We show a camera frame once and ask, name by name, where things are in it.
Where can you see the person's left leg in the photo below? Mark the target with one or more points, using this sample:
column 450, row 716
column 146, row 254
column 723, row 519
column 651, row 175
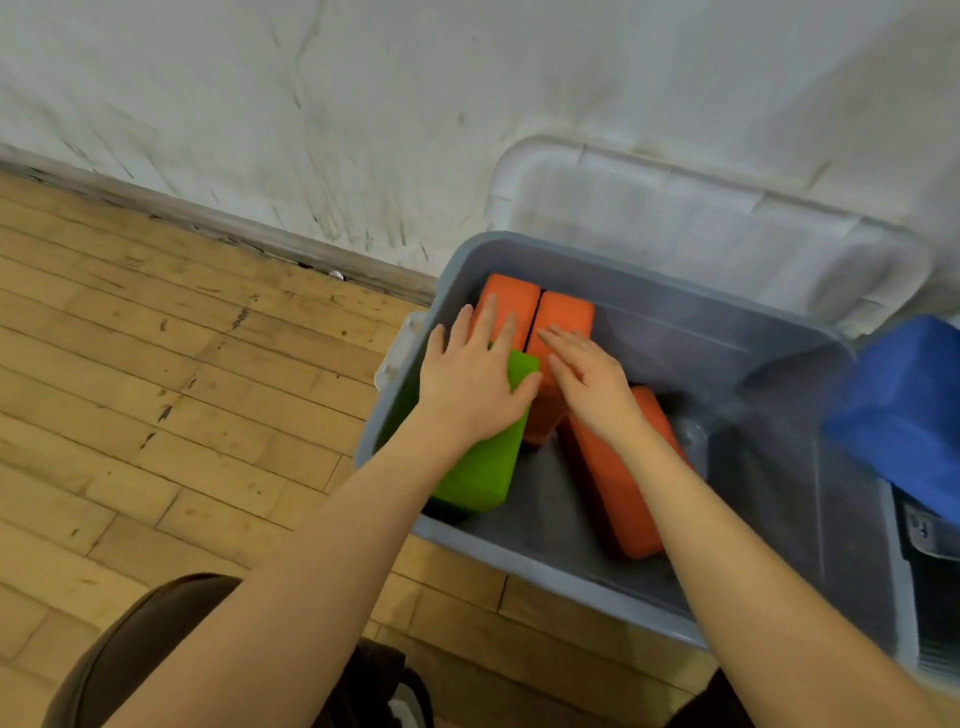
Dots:
column 127, row 652

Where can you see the grey baseboard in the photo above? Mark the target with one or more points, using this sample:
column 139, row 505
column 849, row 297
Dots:
column 225, row 229

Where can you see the orange foam block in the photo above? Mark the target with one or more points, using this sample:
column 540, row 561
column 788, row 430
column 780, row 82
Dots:
column 514, row 296
column 622, row 510
column 571, row 311

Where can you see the person's left thumb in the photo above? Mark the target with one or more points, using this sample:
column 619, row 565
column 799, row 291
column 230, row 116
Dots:
column 527, row 385

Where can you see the person's leg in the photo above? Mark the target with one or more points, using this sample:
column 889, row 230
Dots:
column 127, row 652
column 712, row 705

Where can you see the person's right thumb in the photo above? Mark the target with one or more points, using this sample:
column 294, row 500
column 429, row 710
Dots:
column 559, row 373

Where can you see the grey plastic storage bin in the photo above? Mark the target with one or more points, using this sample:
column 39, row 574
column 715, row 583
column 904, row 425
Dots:
column 675, row 330

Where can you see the dark bin with grey latch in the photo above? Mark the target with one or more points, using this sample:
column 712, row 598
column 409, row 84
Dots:
column 934, row 585

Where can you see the person's left middle finger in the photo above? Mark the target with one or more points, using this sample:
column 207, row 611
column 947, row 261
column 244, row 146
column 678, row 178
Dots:
column 486, row 319

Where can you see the person's right hand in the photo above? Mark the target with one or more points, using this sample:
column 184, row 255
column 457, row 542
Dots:
column 596, row 397

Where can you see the white plastic bin lid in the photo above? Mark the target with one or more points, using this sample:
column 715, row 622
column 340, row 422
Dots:
column 712, row 225

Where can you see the person's left forearm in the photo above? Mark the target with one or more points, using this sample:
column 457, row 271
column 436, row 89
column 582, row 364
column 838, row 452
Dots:
column 300, row 592

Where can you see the blue foam block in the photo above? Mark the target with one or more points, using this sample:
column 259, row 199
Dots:
column 900, row 405

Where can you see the black fabric item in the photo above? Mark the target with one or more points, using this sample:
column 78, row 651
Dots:
column 367, row 690

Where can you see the person's right leg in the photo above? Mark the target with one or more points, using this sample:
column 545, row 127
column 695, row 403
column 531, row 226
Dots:
column 712, row 705

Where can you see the person's right forearm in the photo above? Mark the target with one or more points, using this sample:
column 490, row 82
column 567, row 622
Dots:
column 750, row 592

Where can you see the person's left hand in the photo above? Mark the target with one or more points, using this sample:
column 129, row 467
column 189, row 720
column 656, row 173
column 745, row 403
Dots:
column 465, row 382

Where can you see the person's left little finger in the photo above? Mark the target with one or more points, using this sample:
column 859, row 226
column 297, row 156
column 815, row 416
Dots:
column 435, row 343

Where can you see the green foam block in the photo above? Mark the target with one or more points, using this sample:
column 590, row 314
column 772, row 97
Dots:
column 487, row 469

